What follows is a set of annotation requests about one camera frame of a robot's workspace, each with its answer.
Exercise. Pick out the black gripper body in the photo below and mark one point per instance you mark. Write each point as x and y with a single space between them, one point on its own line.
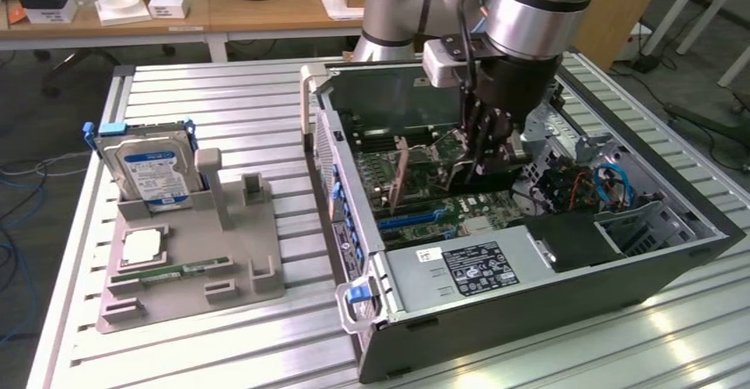
515 81

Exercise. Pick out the black graphics card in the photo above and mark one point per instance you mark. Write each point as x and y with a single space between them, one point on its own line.
398 178

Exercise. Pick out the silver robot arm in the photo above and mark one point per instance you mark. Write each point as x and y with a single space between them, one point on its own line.
527 20

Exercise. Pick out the metal socket cover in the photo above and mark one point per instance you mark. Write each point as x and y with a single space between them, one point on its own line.
448 145

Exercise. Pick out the metal disk bay cage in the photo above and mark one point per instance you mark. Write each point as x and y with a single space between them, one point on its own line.
556 143

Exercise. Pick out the CPU socket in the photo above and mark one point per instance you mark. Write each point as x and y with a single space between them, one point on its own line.
419 156

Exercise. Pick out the green motherboard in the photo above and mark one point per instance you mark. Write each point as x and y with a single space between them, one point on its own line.
463 206

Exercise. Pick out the silver chipset heatsink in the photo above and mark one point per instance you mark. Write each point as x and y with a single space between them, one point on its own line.
482 225

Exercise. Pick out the blue expansion slot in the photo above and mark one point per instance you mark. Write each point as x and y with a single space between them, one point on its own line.
407 220

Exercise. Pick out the black power adapter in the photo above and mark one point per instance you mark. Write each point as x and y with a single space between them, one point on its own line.
646 65

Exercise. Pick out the wooden cabinet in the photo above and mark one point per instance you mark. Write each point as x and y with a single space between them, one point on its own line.
632 7

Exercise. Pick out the grey power supply unit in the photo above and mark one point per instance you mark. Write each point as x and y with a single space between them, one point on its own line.
410 275

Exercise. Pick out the white paper stack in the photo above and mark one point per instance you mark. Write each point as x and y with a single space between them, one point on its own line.
339 9

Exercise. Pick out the black chair base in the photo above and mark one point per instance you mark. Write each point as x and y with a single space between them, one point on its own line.
714 121

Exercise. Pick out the black open PC case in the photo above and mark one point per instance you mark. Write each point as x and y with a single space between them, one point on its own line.
527 319

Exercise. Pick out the wooden desk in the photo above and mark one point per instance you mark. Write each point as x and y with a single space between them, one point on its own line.
263 11

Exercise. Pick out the hard disk with blue carrier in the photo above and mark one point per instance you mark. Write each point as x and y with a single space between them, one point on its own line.
152 169

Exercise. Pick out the green RAM stick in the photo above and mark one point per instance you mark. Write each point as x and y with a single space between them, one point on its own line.
169 270

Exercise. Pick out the grey parts rack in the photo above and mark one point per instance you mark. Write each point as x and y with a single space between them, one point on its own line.
193 301

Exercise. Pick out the small white printed box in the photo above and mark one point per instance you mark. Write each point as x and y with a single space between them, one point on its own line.
167 7

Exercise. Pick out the silver CPU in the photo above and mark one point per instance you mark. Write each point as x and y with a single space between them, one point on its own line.
143 246

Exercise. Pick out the white round holder box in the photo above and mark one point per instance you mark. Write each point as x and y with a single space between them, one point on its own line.
123 11

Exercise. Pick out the white box with black top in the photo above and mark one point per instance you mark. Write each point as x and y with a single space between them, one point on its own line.
49 13

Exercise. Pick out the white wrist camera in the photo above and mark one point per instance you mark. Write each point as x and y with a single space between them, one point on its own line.
444 66

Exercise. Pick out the white table frame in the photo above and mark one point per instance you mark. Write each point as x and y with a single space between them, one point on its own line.
696 9

